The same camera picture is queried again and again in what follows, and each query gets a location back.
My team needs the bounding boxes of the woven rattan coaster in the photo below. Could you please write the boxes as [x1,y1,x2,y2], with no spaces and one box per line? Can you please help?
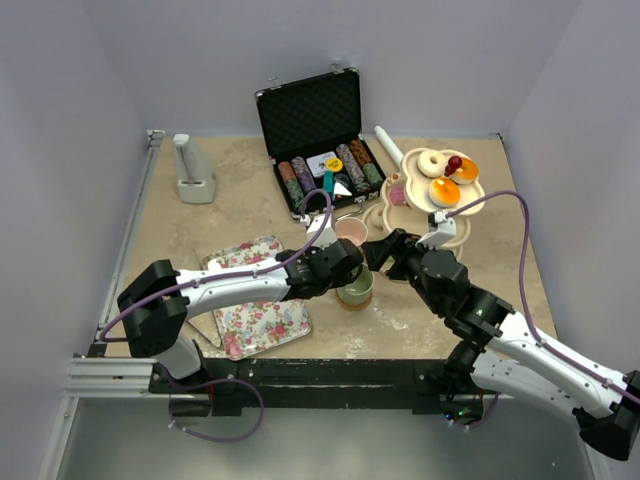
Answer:
[336,296,373,311]

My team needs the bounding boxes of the pink ceramic cup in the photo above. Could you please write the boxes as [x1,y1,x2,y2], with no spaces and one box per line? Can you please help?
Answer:
[335,217,369,246]

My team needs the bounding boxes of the metal tongs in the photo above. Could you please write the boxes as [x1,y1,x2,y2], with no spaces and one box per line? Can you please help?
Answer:
[187,320,222,350]

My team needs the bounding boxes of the floral serving tray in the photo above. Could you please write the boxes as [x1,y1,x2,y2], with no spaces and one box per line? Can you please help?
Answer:
[192,236,312,361]

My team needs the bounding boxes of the white glazed donut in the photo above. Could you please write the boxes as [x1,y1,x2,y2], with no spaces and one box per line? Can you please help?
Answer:
[417,149,448,178]
[371,210,384,230]

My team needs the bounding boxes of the black poker chip case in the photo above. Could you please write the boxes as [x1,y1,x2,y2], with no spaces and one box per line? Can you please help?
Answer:
[254,67,385,219]

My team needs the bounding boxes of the black base frame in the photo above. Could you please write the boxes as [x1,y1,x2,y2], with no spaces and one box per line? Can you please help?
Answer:
[149,358,491,424]

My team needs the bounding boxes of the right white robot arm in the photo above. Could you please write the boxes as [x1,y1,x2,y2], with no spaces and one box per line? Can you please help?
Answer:
[362,230,639,461]

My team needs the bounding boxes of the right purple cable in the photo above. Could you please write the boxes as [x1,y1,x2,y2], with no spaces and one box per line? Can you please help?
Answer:
[444,189,640,431]

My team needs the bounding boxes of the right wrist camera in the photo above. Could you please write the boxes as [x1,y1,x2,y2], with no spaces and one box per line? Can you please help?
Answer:
[416,210,457,249]

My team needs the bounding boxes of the green ceramic cup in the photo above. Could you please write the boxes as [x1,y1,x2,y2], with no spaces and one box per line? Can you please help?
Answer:
[336,266,374,304]

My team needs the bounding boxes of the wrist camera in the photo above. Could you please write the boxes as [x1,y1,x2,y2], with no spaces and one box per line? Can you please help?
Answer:
[416,210,457,249]
[299,213,337,248]

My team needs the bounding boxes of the orange glazed donut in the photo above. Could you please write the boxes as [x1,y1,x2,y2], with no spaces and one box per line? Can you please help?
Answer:
[449,156,479,185]

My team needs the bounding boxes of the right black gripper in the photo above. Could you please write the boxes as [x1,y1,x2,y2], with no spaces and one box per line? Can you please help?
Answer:
[362,227,444,315]

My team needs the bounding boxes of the pink wafer sweet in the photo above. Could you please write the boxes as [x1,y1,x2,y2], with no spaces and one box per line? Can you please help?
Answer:
[389,186,406,206]

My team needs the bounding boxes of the white clamp device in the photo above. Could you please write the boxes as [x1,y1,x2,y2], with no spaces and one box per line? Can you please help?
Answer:
[173,134,217,204]

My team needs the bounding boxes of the purple cable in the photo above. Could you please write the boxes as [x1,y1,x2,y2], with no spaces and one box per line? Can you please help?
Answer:
[98,188,334,344]
[444,189,640,431]

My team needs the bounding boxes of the cream three-tier cake stand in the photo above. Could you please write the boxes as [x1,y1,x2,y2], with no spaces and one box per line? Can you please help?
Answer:
[362,147,485,256]

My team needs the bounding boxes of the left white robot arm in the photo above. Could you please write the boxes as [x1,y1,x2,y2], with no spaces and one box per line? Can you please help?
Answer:
[117,239,363,392]

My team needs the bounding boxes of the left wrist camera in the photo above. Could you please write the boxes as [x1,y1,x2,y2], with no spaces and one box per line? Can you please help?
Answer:
[299,213,337,248]

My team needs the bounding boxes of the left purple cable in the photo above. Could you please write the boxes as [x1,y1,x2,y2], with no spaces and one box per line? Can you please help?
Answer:
[98,188,334,344]

